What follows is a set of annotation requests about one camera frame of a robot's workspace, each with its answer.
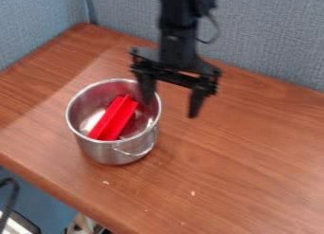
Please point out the metal pot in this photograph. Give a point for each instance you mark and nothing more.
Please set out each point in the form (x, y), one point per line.
(139, 136)

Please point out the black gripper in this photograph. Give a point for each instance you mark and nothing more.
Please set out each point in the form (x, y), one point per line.
(151, 70)

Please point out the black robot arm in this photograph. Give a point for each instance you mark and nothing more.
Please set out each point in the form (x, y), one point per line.
(174, 62)

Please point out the grey case under table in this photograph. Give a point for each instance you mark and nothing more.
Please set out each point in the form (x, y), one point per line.
(21, 225)

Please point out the red block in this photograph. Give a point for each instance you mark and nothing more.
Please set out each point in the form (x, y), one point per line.
(115, 119)

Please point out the white black object under table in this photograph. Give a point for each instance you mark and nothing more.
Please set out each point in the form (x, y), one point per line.
(83, 225)

